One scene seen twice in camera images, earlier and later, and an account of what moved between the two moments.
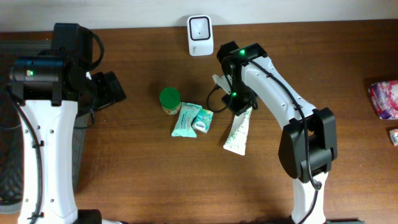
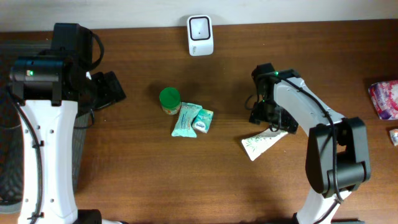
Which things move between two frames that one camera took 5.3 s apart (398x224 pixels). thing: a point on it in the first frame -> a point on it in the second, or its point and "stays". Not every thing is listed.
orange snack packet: x=394 y=135 stays
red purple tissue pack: x=385 y=96 stays
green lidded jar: x=170 y=100 stays
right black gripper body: x=244 y=96 -> x=271 y=112
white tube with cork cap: x=236 y=141 -> x=254 y=144
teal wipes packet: x=185 y=126 stays
